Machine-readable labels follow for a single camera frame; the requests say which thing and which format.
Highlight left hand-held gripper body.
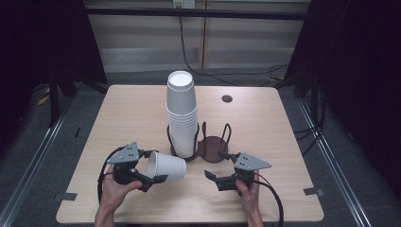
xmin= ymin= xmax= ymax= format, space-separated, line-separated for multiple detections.
xmin=106 ymin=141 xmax=152 ymax=194

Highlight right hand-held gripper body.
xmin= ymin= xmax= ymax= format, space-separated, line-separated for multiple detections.
xmin=215 ymin=152 xmax=272 ymax=194

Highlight black wire cup holder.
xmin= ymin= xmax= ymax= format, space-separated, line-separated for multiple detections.
xmin=166 ymin=121 xmax=233 ymax=165

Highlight single white paper cup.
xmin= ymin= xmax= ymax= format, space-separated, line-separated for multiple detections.
xmin=146 ymin=150 xmax=188 ymax=182

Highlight stack of white paper cups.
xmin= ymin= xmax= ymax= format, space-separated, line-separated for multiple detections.
xmin=166 ymin=70 xmax=200 ymax=159

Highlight person's right hand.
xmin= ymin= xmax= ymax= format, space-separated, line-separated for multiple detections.
xmin=234 ymin=171 xmax=261 ymax=217

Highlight person's left hand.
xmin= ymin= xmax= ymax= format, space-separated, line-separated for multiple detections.
xmin=100 ymin=164 xmax=144 ymax=216

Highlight grey tape strip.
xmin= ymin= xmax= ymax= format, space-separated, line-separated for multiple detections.
xmin=303 ymin=186 xmax=325 ymax=198
xmin=52 ymin=191 xmax=78 ymax=202

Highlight metal stand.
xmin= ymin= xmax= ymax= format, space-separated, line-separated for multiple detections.
xmin=309 ymin=73 xmax=320 ymax=128

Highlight black-edged office desk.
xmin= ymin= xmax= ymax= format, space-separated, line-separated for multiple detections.
xmin=84 ymin=7 xmax=312 ymax=22

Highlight black curtain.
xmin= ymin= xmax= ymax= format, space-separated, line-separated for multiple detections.
xmin=0 ymin=0 xmax=109 ymax=159
xmin=283 ymin=0 xmax=401 ymax=193

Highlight left hand-held gripper cable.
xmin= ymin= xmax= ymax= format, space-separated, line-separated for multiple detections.
xmin=96 ymin=146 xmax=128 ymax=204

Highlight hand-held gripper cable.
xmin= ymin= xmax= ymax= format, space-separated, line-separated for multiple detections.
xmin=253 ymin=171 xmax=285 ymax=227
xmin=96 ymin=146 xmax=128 ymax=204

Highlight right hand-held gripper cable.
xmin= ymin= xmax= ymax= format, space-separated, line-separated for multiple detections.
xmin=253 ymin=171 xmax=285 ymax=227

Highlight black floor cables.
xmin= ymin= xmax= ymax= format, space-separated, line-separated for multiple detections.
xmin=292 ymin=84 xmax=327 ymax=156

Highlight metal floor rail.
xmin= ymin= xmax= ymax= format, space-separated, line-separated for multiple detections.
xmin=296 ymin=98 xmax=374 ymax=227
xmin=0 ymin=99 xmax=74 ymax=227

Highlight black socket cable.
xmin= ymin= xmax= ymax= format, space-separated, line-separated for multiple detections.
xmin=177 ymin=8 xmax=289 ymax=88

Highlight white wall socket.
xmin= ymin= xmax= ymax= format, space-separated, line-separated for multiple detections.
xmin=171 ymin=0 xmax=197 ymax=9

